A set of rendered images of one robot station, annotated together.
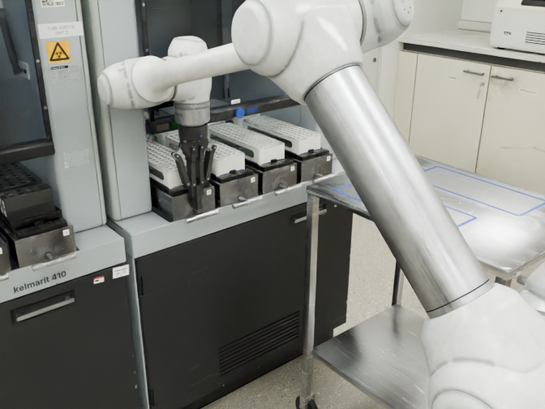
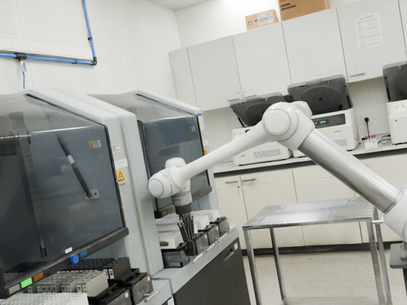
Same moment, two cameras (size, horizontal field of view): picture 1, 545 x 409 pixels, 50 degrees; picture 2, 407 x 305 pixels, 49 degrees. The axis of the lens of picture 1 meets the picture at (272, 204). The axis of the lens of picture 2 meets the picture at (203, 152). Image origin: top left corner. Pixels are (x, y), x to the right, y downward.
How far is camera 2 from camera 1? 1.06 m
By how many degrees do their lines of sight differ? 33
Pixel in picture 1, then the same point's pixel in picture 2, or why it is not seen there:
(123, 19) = (139, 156)
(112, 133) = (143, 220)
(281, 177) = (214, 233)
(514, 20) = not seen: hidden behind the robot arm
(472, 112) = (237, 204)
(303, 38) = (299, 119)
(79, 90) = (129, 196)
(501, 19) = not seen: hidden behind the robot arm
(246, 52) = (278, 129)
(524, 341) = not seen: outside the picture
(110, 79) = (161, 180)
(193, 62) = (206, 160)
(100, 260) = (162, 296)
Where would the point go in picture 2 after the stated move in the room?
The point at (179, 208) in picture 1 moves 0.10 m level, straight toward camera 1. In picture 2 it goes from (185, 258) to (197, 261)
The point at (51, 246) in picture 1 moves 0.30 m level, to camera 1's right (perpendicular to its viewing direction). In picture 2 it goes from (144, 288) to (214, 265)
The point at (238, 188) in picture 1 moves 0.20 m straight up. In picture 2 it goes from (201, 242) to (194, 202)
